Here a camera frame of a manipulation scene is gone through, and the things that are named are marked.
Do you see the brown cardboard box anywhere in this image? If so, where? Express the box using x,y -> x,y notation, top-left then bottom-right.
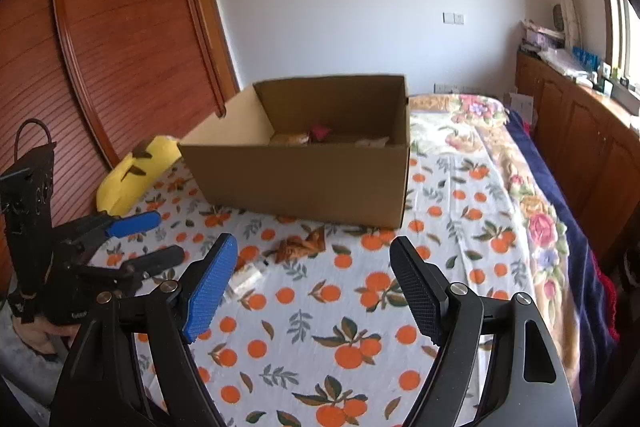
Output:
177,74 -> 412,230

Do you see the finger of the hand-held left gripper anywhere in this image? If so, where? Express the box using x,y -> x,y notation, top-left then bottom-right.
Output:
117,245 -> 186,295
65,210 -> 162,254

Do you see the orange print bedsheet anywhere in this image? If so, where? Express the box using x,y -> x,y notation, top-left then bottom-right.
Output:
92,147 -> 556,427

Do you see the floral blanket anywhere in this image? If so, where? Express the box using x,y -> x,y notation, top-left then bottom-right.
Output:
410,93 -> 583,403

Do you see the navy blue blanket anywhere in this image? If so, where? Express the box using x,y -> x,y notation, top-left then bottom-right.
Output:
505,107 -> 622,358

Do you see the red cloth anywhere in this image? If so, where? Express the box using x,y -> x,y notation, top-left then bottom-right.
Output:
597,269 -> 622,343

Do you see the pile of clutter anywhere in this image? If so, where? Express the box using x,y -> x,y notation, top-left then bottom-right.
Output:
520,18 -> 640,118

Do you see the wooden cabinet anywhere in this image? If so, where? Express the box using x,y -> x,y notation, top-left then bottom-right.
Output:
515,52 -> 640,270

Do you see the window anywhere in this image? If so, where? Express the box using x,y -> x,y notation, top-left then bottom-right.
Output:
600,0 -> 640,90

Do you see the small white snack packet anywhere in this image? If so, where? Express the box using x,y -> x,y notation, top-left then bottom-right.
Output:
222,264 -> 264,301

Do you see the brown triangular snack packet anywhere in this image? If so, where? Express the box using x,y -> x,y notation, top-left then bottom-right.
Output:
272,229 -> 327,264

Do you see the white box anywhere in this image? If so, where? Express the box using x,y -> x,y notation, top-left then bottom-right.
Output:
505,93 -> 537,128

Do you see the yellow pillow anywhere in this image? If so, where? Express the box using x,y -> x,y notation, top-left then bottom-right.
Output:
96,135 -> 184,218

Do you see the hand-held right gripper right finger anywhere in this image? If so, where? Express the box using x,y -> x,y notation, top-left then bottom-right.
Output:
389,235 -> 578,427

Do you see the person's left hand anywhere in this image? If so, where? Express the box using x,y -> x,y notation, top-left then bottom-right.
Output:
11,302 -> 75,362

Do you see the wooden wardrobe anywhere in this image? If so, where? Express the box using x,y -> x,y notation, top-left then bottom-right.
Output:
0,0 -> 242,303

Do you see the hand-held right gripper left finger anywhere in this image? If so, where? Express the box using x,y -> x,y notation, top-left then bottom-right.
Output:
49,233 -> 239,427

